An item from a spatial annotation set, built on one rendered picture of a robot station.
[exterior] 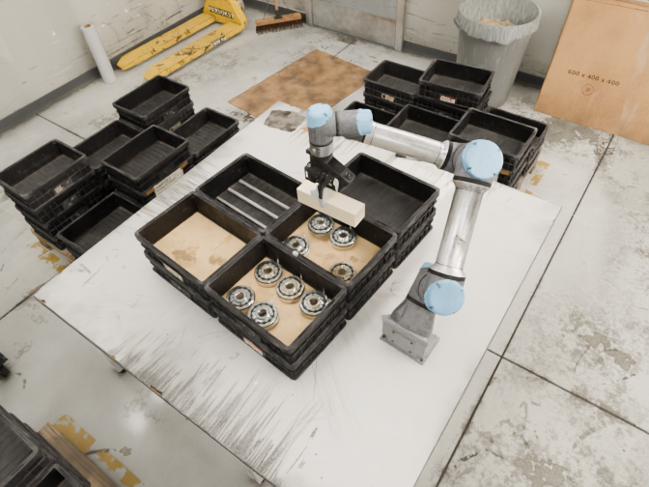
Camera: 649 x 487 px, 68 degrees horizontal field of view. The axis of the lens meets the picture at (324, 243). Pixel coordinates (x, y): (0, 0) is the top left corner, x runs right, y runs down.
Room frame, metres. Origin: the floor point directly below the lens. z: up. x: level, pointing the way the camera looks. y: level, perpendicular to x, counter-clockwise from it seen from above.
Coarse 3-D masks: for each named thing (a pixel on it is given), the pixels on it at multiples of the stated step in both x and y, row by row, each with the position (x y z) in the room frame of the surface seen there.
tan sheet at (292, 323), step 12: (252, 276) 1.09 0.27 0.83; (252, 288) 1.03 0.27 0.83; (264, 288) 1.03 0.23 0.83; (312, 288) 1.01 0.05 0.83; (264, 300) 0.98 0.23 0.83; (276, 300) 0.97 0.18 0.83; (288, 312) 0.92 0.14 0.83; (276, 324) 0.88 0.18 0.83; (288, 324) 0.87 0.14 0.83; (300, 324) 0.87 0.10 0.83; (276, 336) 0.83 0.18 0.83; (288, 336) 0.82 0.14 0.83
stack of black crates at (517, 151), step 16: (480, 112) 2.34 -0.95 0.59; (464, 128) 2.32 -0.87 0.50; (480, 128) 2.32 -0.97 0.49; (496, 128) 2.27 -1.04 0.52; (512, 128) 2.22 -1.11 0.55; (528, 128) 2.17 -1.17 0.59; (496, 144) 2.16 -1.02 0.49; (512, 144) 2.15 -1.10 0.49; (528, 144) 2.03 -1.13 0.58; (512, 160) 1.94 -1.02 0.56; (512, 176) 1.92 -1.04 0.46
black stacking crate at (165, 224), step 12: (180, 204) 1.40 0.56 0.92; (192, 204) 1.44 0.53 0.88; (204, 204) 1.41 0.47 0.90; (168, 216) 1.36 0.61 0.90; (180, 216) 1.39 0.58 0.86; (216, 216) 1.37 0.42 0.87; (156, 228) 1.31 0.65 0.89; (168, 228) 1.34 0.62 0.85; (228, 228) 1.33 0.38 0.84; (240, 228) 1.27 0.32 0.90; (156, 240) 1.30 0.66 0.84; (240, 240) 1.28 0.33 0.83; (144, 252) 1.25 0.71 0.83; (168, 264) 1.14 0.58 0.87; (192, 288) 1.06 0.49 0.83
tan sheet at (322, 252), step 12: (300, 228) 1.31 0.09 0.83; (312, 240) 1.24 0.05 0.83; (324, 240) 1.24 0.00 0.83; (360, 240) 1.23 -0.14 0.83; (312, 252) 1.18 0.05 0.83; (324, 252) 1.18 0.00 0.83; (336, 252) 1.17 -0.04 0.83; (348, 252) 1.17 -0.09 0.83; (360, 252) 1.16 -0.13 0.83; (372, 252) 1.16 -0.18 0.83; (324, 264) 1.12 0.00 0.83; (360, 264) 1.11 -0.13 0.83
